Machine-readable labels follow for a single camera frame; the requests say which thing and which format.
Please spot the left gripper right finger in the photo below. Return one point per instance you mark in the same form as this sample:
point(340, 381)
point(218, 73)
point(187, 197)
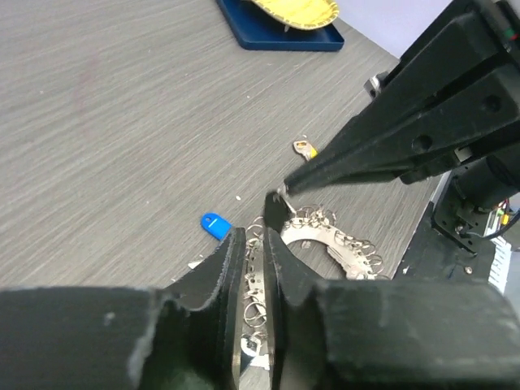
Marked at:
point(371, 334)

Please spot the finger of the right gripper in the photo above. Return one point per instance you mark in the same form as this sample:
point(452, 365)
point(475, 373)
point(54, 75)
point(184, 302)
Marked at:
point(416, 129)
point(467, 36)

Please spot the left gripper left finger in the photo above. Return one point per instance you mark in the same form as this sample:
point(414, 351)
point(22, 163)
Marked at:
point(184, 336)

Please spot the large silver keyring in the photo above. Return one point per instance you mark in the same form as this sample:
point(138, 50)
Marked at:
point(308, 225)

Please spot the blue key tag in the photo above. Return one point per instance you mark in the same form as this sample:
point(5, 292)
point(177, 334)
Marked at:
point(215, 225)

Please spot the black key tag with key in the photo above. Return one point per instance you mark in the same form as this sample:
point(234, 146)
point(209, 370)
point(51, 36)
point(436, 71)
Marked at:
point(276, 212)

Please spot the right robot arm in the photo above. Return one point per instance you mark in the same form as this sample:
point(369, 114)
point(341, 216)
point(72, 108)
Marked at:
point(483, 183)

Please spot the yellow woven bamboo plate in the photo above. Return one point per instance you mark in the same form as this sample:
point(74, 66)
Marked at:
point(304, 15)

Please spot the yellow key tag with key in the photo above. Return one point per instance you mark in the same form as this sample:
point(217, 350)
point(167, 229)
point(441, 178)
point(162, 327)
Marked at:
point(305, 149)

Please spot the blue tray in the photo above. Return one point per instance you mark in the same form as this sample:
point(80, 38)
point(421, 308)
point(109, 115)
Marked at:
point(254, 29)

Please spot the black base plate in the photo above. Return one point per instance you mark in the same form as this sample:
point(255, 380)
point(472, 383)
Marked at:
point(431, 255)

